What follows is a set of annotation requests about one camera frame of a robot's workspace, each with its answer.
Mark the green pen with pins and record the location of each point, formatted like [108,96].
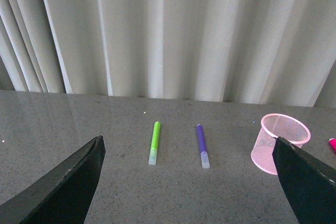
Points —
[154,143]

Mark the purple pen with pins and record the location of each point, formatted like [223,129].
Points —
[202,147]

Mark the white curtain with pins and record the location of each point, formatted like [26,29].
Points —
[246,51]

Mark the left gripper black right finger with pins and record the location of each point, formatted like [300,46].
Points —
[308,183]

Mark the pink pen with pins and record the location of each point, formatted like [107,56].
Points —
[332,143]

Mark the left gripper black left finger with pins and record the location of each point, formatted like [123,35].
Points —
[64,194]

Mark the pink mesh cup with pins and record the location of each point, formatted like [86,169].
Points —
[272,126]

